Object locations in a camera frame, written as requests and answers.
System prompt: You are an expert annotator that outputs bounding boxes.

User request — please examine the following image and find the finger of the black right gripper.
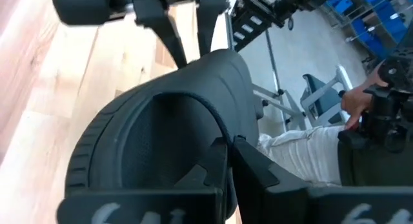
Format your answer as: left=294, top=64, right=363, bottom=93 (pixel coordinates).
left=196, top=0, right=227, bottom=57
left=132, top=0, right=188, bottom=69

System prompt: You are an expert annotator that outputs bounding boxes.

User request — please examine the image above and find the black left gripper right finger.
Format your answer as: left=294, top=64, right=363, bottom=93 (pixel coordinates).
left=231, top=136, right=413, bottom=224

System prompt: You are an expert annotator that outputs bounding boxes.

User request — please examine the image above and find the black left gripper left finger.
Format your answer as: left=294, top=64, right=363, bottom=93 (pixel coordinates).
left=57, top=137, right=230, bottom=224

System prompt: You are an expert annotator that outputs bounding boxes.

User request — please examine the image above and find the black slide sandal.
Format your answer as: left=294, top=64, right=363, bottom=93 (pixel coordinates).
left=64, top=48, right=261, bottom=218

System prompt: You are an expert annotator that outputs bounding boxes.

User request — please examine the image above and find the person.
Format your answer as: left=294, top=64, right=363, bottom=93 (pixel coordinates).
left=257, top=61, right=413, bottom=188

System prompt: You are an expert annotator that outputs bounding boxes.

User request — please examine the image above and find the grey chair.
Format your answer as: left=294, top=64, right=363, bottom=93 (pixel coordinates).
left=251, top=65, right=354, bottom=132

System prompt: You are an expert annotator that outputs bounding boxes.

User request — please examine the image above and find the person's hand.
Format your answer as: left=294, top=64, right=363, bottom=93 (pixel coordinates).
left=340, top=81, right=375, bottom=130

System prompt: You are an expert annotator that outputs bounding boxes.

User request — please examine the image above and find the blue storage bin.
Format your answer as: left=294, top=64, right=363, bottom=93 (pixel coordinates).
left=351, top=0, right=408, bottom=59
left=325, top=0, right=354, bottom=15

